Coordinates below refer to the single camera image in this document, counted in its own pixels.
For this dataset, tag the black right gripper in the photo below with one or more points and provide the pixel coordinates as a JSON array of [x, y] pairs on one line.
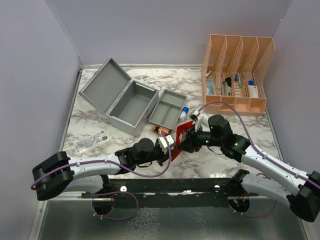
[[191, 144]]

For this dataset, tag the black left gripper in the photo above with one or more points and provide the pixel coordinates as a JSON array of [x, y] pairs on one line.
[[162, 155]]

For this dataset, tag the red first aid kit pouch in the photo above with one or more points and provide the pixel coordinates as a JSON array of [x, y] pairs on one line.
[[181, 133]]

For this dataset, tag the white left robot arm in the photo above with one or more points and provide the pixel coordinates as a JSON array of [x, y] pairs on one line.
[[62, 173]]

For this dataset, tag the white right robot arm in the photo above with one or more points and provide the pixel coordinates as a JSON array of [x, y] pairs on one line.
[[297, 189]]

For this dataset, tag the brown bottle orange cap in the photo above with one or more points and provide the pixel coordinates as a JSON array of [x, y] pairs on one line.
[[161, 130]]

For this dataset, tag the white bottle green label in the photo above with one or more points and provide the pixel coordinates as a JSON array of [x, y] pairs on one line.
[[205, 118]]

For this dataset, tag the white blue gauze roll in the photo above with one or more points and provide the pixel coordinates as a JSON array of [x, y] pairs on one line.
[[183, 113]]

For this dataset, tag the grey plastic divider tray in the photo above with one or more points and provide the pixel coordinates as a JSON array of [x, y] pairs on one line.
[[168, 109]]

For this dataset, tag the grey metal first aid case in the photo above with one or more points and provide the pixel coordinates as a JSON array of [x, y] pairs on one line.
[[126, 102]]

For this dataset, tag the clear printed leaflet packet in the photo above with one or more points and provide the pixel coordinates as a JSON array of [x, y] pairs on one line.
[[91, 142]]

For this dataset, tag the peach plastic file organizer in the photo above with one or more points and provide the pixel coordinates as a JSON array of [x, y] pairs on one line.
[[232, 74]]

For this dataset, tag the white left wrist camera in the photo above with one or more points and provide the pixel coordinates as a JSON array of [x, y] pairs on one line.
[[166, 143]]

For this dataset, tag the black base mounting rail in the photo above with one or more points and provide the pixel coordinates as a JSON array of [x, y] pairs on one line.
[[179, 192]]

